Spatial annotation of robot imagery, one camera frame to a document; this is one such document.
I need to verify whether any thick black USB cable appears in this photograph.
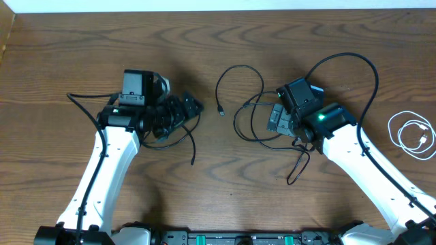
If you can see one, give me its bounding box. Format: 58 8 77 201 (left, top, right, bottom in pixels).
139 112 202 167

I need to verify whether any thin black cable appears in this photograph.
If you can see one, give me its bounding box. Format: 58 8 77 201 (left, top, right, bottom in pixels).
215 64 311 186

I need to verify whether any white USB cable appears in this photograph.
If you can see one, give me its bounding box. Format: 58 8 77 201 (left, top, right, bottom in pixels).
387 110 436 161

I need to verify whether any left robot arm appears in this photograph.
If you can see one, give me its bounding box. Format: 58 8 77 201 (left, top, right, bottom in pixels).
33 69 204 244

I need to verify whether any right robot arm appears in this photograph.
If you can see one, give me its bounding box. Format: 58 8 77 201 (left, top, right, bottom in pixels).
267 78 435 244

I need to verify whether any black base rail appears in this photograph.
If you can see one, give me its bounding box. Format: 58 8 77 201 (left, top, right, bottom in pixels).
112 220 403 245

